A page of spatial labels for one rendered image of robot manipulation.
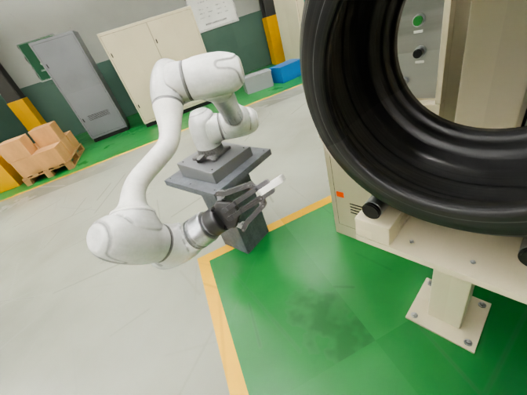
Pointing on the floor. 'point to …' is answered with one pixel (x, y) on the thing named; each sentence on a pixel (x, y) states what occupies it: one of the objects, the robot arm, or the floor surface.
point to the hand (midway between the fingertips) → (271, 184)
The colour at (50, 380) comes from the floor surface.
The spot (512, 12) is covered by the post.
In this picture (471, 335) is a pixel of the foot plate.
